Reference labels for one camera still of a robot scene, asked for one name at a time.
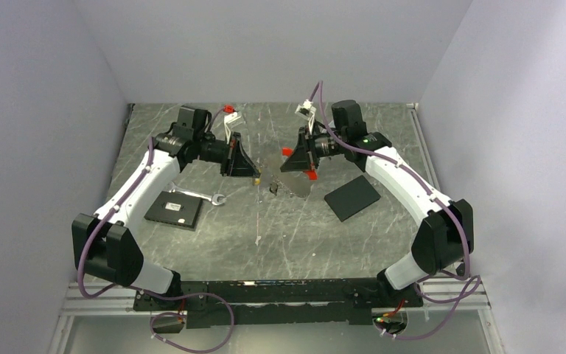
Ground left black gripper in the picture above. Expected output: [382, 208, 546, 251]
[193, 131, 259, 178]

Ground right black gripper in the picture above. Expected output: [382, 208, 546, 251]
[281, 125, 347, 172]

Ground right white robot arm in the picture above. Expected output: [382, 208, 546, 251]
[280, 100, 474, 306]

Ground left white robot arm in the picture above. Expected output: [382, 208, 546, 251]
[71, 105, 260, 310]

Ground silver open-end wrench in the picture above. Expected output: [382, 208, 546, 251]
[168, 182, 226, 207]

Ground black flat rectangular pad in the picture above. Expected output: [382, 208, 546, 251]
[324, 176, 381, 222]

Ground black box with label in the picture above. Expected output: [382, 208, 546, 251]
[144, 192, 203, 231]

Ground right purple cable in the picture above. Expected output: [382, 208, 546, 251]
[308, 80, 482, 341]

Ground purple cable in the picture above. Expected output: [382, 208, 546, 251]
[76, 136, 235, 353]
[308, 80, 482, 341]

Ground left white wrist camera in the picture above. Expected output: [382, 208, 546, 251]
[223, 105, 243, 142]

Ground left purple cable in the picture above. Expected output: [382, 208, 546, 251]
[76, 136, 235, 353]

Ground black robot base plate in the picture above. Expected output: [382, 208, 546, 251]
[133, 277, 423, 329]

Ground aluminium frame rail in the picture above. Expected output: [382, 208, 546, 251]
[60, 282, 136, 316]

